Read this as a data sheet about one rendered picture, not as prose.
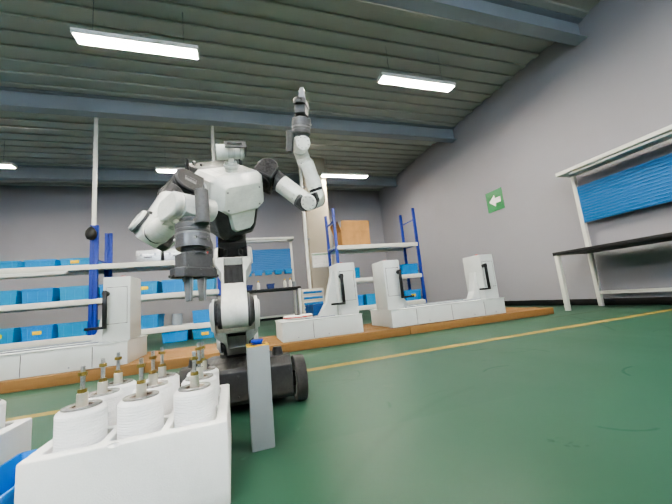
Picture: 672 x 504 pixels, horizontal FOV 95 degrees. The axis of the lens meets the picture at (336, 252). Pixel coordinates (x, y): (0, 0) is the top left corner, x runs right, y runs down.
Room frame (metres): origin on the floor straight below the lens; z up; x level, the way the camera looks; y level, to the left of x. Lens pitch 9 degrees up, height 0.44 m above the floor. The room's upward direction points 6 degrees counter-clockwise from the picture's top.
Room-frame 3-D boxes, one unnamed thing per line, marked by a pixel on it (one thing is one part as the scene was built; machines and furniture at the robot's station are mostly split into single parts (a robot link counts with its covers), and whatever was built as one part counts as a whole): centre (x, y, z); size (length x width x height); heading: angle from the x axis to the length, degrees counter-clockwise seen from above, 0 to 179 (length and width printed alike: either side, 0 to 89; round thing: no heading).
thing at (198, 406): (0.82, 0.39, 0.16); 0.10 x 0.10 x 0.18
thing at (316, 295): (6.72, 0.64, 0.35); 0.57 x 0.47 x 0.69; 18
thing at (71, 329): (4.88, 4.08, 0.36); 0.50 x 0.38 x 0.21; 17
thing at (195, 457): (0.89, 0.54, 0.09); 0.39 x 0.39 x 0.18; 19
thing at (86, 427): (0.74, 0.61, 0.16); 0.10 x 0.10 x 0.18
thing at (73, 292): (4.86, 4.07, 0.90); 0.50 x 0.38 x 0.21; 19
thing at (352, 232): (6.31, -0.33, 1.70); 0.71 x 0.54 x 0.51; 111
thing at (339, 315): (3.33, 0.27, 0.45); 0.82 x 0.57 x 0.74; 108
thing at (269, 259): (6.48, 1.56, 0.94); 1.40 x 0.70 x 1.89; 108
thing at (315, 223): (7.61, 0.43, 2.00); 0.56 x 0.56 x 4.00; 18
